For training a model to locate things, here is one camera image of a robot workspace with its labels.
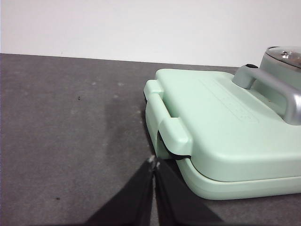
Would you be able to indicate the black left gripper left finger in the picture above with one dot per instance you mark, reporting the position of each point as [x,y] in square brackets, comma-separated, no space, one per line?
[131,202]

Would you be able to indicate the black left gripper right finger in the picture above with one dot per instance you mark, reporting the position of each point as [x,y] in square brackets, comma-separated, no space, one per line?
[178,202]

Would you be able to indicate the glass lid with mint knob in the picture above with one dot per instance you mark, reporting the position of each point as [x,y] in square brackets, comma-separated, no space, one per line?
[282,54]

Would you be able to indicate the mint green steamer pot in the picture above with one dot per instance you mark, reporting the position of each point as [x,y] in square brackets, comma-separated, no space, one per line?
[268,64]

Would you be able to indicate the mint green breakfast machine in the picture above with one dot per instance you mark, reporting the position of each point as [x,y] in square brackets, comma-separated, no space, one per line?
[223,141]

